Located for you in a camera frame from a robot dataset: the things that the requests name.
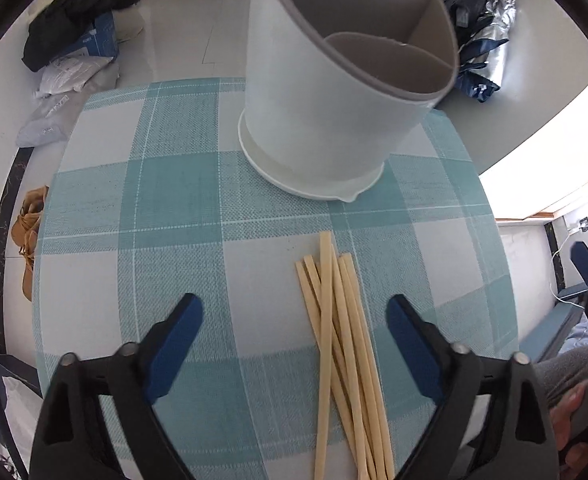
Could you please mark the person's grey fleece clothing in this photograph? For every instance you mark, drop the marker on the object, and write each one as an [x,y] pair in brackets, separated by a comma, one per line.
[564,367]

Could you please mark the dark blue box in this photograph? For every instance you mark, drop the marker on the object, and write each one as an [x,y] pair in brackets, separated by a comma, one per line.
[14,367]

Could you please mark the wall socket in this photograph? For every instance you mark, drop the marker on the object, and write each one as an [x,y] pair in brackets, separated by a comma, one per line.
[583,223]

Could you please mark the person's right hand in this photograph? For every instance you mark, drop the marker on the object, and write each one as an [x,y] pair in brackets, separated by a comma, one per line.
[566,412]

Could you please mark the white grey-rimmed utensil holder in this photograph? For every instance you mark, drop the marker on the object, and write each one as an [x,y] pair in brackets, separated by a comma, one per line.
[314,110]

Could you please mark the pile of wooden chopsticks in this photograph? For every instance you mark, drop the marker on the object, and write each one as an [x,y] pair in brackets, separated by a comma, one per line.
[346,340]

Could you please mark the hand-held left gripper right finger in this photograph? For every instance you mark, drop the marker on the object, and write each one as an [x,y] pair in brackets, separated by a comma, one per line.
[414,350]

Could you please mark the white plastic packet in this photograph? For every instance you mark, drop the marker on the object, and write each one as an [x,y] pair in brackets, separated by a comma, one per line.
[69,72]

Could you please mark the blue grey bench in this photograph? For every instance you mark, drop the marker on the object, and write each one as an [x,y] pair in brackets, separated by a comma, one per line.
[549,325]

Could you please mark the blue cardboard box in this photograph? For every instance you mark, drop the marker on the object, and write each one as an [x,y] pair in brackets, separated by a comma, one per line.
[101,35]

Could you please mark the teal checked tablecloth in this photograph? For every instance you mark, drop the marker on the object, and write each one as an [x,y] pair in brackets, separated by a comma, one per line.
[174,210]

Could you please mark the brown leather shoes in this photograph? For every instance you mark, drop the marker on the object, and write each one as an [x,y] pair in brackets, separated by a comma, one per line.
[26,230]

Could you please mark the black jacket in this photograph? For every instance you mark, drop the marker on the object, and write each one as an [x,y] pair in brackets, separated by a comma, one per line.
[74,15]

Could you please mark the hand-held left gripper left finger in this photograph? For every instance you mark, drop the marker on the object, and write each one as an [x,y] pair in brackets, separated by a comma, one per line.
[174,350]

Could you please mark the wooden window sill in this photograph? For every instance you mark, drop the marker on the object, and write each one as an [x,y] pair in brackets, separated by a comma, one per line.
[524,216]

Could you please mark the silver folded umbrella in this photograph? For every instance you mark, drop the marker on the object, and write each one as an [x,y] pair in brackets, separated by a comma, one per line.
[494,35]

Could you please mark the grey plastic parcel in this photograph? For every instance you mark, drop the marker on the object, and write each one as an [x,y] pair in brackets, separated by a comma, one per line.
[49,120]

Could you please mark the white plastic bag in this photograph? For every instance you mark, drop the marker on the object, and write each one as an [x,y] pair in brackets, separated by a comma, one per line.
[16,420]

